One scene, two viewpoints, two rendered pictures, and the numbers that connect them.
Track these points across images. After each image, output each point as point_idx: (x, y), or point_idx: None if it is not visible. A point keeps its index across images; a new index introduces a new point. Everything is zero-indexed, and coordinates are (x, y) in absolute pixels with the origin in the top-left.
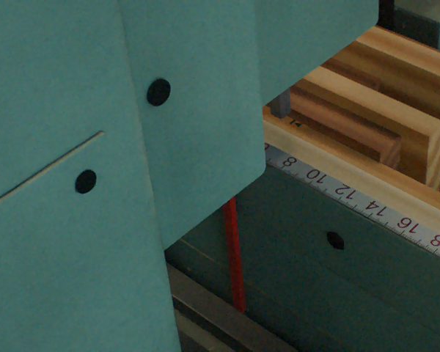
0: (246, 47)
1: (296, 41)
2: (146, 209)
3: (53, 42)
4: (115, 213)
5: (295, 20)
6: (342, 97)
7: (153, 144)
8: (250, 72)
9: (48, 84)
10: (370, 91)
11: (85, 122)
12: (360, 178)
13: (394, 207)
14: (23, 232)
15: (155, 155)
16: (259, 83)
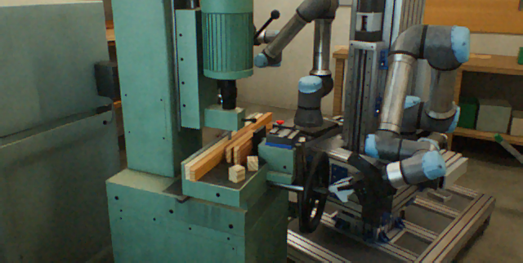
0: (196, 109)
1: (219, 122)
2: (167, 109)
3: (161, 86)
4: (163, 105)
5: (219, 118)
6: (234, 141)
7: (183, 111)
8: (197, 113)
9: (160, 89)
10: (236, 143)
11: (163, 95)
12: (216, 145)
13: (210, 148)
14: (155, 100)
15: (183, 113)
16: (198, 115)
